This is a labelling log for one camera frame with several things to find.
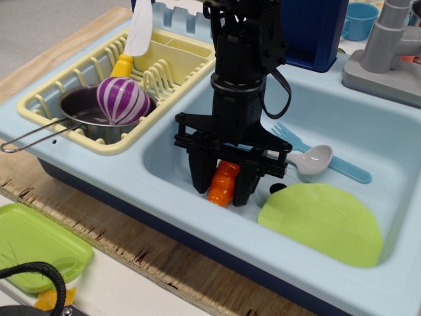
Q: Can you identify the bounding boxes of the green plastic plate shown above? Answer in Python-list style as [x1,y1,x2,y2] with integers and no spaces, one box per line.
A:
[257,183,384,268]

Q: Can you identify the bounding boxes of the orange toy carrot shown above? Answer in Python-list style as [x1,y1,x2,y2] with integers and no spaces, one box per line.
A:
[207,160,240,207]

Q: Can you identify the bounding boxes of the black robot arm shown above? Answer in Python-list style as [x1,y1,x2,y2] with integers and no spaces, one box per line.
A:
[175,1,292,206]

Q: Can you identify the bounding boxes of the white knife yellow handle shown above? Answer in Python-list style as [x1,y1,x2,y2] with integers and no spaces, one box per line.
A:
[111,0,153,78]

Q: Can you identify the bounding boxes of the grey ladle blue handle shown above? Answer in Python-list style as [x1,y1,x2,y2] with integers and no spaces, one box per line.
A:
[286,145,334,176]

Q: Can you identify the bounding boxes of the yellow object under tray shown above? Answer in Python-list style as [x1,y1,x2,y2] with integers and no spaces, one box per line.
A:
[34,287,77,311]

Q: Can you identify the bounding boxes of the metal saucepan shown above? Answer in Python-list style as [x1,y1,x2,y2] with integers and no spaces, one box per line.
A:
[1,86,140,153]

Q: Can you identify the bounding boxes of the blue plastic fork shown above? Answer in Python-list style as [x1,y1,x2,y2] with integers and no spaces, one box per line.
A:
[272,122,372,184]

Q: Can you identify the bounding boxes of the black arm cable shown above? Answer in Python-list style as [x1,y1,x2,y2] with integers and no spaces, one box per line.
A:
[259,67,292,120]

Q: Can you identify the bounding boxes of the purple striped toy onion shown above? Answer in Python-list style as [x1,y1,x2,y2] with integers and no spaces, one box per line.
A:
[96,77,153,125]

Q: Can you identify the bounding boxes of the black braided cable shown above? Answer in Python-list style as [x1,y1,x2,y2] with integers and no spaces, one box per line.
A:
[0,261,67,316]

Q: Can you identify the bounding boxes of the light blue toy sink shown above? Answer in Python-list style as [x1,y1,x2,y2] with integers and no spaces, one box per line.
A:
[0,2,421,316]

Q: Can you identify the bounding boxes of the dark blue box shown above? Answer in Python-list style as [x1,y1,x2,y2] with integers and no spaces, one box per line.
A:
[153,0,348,72]

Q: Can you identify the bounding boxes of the wooden board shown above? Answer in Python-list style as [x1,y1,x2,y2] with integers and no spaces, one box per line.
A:
[1,1,307,315]

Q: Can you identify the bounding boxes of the green plastic tray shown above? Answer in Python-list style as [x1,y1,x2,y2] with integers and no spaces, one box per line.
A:
[1,203,93,289]

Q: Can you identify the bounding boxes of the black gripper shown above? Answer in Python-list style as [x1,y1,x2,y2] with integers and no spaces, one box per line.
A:
[174,85,293,207]

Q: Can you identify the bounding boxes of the yellow dish rack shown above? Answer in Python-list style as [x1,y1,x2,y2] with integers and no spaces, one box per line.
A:
[16,29,215,155]

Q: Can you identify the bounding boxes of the grey toy faucet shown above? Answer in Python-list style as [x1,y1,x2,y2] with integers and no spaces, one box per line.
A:
[342,1,420,109]

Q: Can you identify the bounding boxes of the blue plastic cup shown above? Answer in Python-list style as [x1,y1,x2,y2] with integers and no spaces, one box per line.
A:
[341,2,380,41]

